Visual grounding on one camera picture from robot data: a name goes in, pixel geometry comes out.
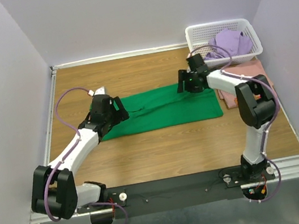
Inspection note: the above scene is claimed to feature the green t shirt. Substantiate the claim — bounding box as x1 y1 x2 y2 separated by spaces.
103 84 223 141

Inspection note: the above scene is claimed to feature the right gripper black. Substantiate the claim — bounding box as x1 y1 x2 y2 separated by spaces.
173 66 203 97

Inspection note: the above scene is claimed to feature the aluminium left rail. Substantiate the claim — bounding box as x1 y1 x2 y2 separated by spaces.
39 66 57 166

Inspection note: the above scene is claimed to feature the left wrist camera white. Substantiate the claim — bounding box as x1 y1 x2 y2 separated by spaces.
87 86 107 97

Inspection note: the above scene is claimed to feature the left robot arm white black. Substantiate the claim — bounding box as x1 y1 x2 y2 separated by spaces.
31 94 129 221

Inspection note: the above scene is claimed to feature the purple t shirt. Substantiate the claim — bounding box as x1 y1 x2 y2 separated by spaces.
208 29 253 57

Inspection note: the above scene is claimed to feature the aluminium front rail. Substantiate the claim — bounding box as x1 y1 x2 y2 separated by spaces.
26 154 299 224

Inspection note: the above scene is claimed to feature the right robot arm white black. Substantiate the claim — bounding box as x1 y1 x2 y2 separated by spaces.
177 53 280 183

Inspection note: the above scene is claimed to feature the black base mat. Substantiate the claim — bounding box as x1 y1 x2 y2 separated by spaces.
74 159 279 224

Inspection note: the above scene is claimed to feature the aluminium rail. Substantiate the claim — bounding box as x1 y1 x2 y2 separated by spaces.
39 66 57 166
26 154 299 224
51 42 188 71

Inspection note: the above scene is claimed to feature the white plastic basket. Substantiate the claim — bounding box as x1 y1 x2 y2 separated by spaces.
185 18 263 67

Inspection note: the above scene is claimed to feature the folded pink t shirt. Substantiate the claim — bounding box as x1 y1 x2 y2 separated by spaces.
217 60 274 109

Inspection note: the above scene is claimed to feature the aluminium back rail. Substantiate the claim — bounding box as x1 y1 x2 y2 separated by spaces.
51 42 188 71

